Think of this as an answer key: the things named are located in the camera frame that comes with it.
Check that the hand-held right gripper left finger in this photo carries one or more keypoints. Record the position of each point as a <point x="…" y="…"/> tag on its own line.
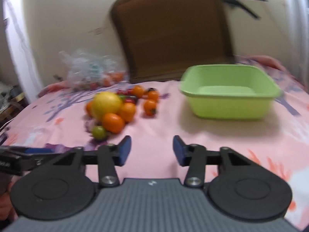
<point x="125" y="149"/>

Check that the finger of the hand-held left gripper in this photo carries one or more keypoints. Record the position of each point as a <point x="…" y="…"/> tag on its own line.
<point x="36" y="151"/>

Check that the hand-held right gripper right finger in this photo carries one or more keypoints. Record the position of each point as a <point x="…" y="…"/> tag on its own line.
<point x="177" y="149"/>

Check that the small orange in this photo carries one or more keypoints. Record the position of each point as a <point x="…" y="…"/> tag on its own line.
<point x="138" y="91"/>
<point x="128" y="112"/>
<point x="152" y="96"/>
<point x="113" y="123"/>
<point x="150" y="107"/>
<point x="88" y="108"/>

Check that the small green tomato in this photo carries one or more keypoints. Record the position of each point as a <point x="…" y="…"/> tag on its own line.
<point x="99" y="132"/>

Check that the large yellow grapefruit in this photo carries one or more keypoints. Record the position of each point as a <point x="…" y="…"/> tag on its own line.
<point x="107" y="105"/>

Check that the green plastic basin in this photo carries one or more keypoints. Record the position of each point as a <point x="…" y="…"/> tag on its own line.
<point x="229" y="94"/>

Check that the bagged red fruit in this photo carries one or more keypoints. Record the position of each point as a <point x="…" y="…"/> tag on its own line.
<point x="93" y="86"/>

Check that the bagged orange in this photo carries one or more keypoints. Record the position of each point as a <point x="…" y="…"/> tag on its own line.
<point x="117" y="77"/>

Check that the clear plastic bag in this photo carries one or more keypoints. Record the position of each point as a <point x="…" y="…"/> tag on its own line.
<point x="84" y="67"/>

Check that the brown woven seat cushion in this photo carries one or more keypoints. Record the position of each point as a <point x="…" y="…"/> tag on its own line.
<point x="173" y="31"/>

